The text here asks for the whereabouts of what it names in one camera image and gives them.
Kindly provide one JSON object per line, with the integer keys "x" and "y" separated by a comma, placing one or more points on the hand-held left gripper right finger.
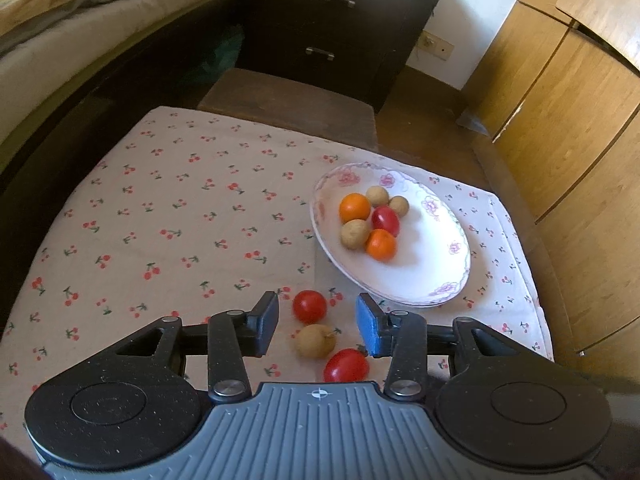
{"x": 367, "y": 325}

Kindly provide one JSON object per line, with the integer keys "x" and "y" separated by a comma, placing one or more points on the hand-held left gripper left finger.
{"x": 265, "y": 327}

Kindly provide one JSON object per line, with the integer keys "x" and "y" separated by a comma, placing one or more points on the red cherry tomato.
{"x": 346, "y": 366}
{"x": 309, "y": 306}
{"x": 386, "y": 221}

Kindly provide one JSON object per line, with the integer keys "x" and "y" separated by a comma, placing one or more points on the orange mandarin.
{"x": 381, "y": 245}
{"x": 355, "y": 208}

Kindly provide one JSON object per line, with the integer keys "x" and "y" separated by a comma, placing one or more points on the white floral rim plate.
{"x": 430, "y": 260}

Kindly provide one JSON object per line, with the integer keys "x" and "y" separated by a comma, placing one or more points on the cherry print tablecloth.
{"x": 175, "y": 220}

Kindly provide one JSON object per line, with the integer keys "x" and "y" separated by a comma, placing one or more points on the brown wooden stool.
{"x": 290, "y": 102}

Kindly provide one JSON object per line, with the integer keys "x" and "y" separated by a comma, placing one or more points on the green bag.
{"x": 220, "y": 55}

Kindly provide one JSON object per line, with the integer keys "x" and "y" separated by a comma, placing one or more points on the wooden wardrobe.
{"x": 565, "y": 110}

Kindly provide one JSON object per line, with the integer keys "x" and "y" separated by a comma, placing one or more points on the dark wooden nightstand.
{"x": 350, "y": 30}

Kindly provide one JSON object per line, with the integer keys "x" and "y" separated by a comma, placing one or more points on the bed with floral blanket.
{"x": 90, "y": 45}

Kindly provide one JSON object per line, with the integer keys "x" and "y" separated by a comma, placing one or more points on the beige wall socket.
{"x": 436, "y": 46}

